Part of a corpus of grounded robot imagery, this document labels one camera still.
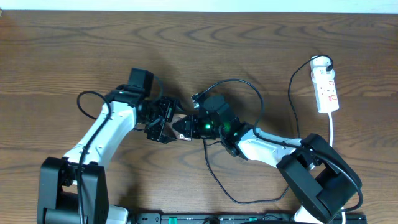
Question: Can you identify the black charging cable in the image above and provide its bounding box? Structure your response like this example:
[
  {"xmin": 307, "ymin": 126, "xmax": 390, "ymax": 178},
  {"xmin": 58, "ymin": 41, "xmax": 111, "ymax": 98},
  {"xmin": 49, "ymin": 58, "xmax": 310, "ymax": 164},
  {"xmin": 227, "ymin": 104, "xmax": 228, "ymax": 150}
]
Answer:
[{"xmin": 202, "ymin": 54, "xmax": 335, "ymax": 205}]

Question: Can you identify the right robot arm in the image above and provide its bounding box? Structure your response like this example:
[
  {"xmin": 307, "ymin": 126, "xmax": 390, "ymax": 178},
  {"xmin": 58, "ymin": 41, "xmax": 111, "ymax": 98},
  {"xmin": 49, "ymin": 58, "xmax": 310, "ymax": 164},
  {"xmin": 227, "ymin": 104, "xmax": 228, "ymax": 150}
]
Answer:
[{"xmin": 172, "ymin": 95, "xmax": 363, "ymax": 223}]

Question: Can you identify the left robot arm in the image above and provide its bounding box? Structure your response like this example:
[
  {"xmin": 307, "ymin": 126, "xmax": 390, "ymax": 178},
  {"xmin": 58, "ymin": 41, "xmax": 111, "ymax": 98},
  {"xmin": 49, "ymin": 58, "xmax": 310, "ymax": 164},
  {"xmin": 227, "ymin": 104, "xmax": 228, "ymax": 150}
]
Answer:
[{"xmin": 37, "ymin": 89, "xmax": 179, "ymax": 223}]

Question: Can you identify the white usb charger plug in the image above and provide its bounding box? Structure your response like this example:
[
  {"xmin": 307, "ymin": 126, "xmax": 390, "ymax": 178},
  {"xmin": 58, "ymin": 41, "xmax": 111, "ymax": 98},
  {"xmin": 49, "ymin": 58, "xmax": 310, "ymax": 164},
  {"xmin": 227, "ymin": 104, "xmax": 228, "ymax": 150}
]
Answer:
[{"xmin": 310, "ymin": 55, "xmax": 333, "ymax": 72}]

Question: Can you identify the white power strip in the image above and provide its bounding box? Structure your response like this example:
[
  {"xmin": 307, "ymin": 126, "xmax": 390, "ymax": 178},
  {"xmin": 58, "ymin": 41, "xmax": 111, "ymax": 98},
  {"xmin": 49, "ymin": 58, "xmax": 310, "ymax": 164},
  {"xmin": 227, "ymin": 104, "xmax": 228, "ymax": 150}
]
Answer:
[{"xmin": 311, "ymin": 67, "xmax": 340, "ymax": 114}]

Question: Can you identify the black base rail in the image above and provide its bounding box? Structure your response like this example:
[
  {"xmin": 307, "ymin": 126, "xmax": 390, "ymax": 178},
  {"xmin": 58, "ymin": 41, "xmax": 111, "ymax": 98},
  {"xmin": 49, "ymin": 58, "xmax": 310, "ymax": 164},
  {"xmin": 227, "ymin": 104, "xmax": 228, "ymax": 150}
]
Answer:
[{"xmin": 133, "ymin": 212, "xmax": 368, "ymax": 224}]

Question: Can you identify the white power strip cord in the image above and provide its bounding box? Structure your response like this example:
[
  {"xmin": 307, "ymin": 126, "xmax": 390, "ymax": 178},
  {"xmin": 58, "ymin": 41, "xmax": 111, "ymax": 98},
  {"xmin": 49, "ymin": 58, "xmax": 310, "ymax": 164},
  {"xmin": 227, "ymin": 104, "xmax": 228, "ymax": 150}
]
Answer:
[{"xmin": 328, "ymin": 112, "xmax": 347, "ymax": 224}]

